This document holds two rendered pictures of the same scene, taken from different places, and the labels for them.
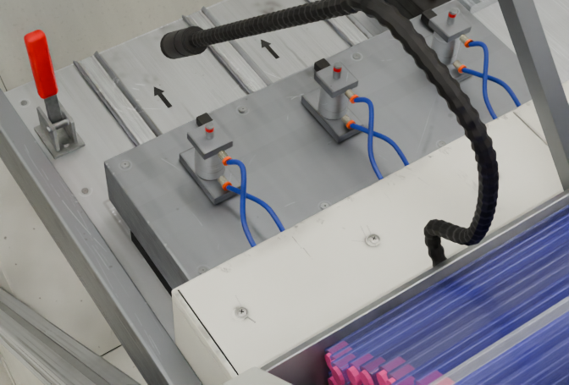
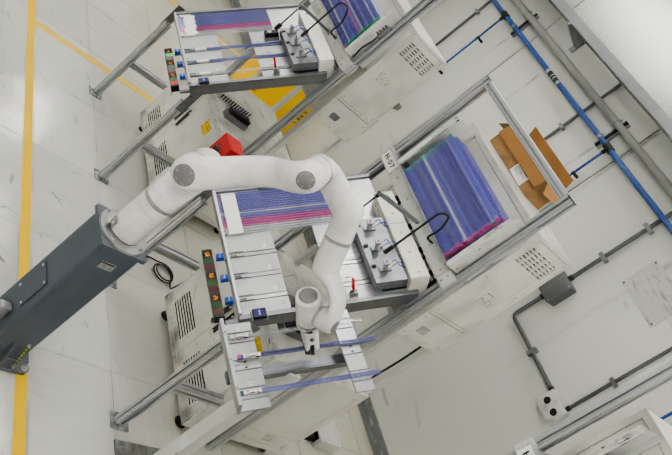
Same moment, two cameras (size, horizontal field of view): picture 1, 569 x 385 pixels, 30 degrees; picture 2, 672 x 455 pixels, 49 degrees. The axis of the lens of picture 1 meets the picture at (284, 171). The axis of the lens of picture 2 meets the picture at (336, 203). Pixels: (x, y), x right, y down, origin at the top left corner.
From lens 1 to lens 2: 253 cm
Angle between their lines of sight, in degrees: 48
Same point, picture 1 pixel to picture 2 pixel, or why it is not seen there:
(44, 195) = (370, 299)
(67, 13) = (147, 354)
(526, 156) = (398, 226)
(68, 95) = not seen: hidden behind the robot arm
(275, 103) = (370, 255)
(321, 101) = (378, 247)
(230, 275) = (411, 271)
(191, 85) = (346, 271)
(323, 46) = not seen: hidden behind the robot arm
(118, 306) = (399, 295)
